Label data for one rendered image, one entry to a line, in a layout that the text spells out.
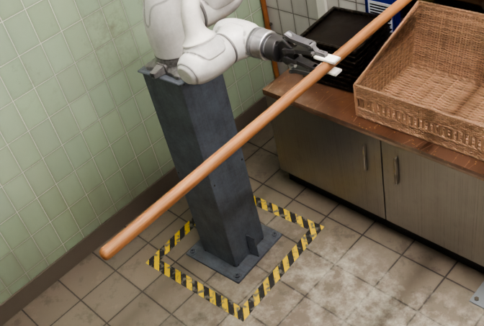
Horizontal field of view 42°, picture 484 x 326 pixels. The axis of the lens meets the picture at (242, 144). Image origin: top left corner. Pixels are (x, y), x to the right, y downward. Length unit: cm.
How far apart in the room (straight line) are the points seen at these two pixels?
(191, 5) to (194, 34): 8
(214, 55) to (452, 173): 101
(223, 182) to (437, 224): 85
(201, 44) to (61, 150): 119
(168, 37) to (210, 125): 39
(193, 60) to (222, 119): 65
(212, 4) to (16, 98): 90
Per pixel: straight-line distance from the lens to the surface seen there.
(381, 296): 266
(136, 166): 309
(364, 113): 251
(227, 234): 266
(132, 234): 138
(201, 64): 177
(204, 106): 229
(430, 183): 247
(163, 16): 212
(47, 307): 303
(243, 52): 187
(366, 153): 257
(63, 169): 285
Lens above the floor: 215
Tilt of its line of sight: 39 degrees down
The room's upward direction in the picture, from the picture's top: 14 degrees counter-clockwise
